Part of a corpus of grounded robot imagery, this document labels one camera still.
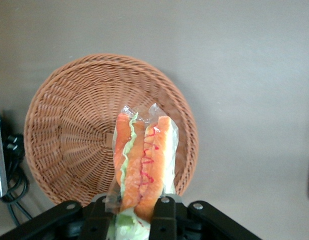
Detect triangle sandwich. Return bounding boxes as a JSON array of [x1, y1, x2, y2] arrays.
[[105, 102, 180, 240]]

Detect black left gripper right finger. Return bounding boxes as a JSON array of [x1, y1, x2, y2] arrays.
[[149, 196, 178, 240]]

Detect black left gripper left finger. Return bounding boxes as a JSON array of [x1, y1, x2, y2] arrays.
[[81, 193, 115, 240]]

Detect round brown wicker basket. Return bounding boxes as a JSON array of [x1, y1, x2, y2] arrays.
[[23, 53, 199, 208]]

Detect black machine power cable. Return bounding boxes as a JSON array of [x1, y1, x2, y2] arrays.
[[1, 133, 32, 226]]

